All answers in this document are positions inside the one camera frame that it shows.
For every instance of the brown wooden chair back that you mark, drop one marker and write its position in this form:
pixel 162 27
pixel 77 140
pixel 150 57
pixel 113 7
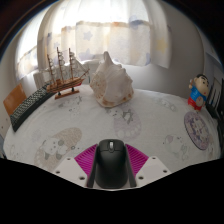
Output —
pixel 14 98

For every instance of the large white conch shell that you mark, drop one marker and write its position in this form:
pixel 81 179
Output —
pixel 111 85

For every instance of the wooden sailing ship model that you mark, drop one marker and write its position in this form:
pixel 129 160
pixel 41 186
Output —
pixel 65 83

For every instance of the black computer mouse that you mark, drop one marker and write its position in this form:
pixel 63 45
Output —
pixel 111 165

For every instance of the black computer keyboard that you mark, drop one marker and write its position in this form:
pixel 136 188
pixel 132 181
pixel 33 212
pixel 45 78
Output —
pixel 28 106

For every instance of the black router with antennas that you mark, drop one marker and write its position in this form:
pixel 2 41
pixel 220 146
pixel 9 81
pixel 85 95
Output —
pixel 216 100

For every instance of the white printed tablecloth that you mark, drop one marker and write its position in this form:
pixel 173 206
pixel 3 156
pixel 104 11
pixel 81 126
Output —
pixel 150 123

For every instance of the white star-print curtain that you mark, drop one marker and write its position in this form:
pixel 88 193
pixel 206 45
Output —
pixel 110 36

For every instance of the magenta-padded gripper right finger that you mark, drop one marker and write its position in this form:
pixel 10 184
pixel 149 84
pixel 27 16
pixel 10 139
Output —
pixel 154 168

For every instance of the round purple printed mouse pad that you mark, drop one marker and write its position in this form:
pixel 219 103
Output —
pixel 197 130

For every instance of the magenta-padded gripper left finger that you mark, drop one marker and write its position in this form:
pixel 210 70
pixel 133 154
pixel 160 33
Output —
pixel 68 168

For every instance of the cartoon boy figure clock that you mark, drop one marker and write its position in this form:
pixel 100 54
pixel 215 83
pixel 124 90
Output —
pixel 198 91

